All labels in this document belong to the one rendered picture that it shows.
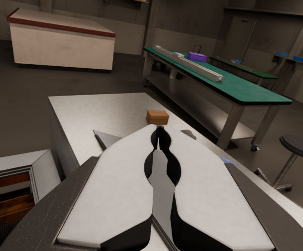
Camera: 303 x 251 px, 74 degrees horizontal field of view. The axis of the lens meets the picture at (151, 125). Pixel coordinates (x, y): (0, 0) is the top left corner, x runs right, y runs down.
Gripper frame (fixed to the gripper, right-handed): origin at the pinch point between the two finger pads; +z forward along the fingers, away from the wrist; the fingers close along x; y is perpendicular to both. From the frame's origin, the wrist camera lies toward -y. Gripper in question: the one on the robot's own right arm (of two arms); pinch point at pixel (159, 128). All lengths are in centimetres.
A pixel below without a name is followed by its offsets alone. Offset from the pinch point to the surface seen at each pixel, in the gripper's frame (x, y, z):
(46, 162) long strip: -46, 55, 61
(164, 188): 5, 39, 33
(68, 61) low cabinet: -191, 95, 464
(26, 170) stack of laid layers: -53, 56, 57
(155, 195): 2.5, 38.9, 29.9
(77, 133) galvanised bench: -29, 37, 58
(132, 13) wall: -81, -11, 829
